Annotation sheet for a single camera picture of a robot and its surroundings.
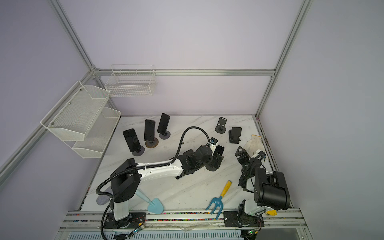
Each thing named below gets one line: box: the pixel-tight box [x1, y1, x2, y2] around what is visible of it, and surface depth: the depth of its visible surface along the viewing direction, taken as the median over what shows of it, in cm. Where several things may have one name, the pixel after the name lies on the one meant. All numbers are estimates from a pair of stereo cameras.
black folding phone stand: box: [228, 127, 242, 144], surface depth 103 cm
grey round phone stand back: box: [159, 130, 171, 140], surface depth 109 cm
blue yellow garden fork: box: [205, 180, 232, 220], surface depth 81 cm
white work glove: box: [243, 134, 266, 157], surface depth 106 cm
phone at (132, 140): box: [123, 128, 142, 152], surface depth 94 cm
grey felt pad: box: [96, 195, 111, 206], surface depth 80 cm
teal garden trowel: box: [135, 189, 164, 215], surface depth 80 cm
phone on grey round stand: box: [157, 113, 171, 135], surface depth 103 cm
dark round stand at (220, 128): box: [215, 116, 227, 134], surface depth 110 cm
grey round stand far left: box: [132, 146, 145, 156], surface depth 101 cm
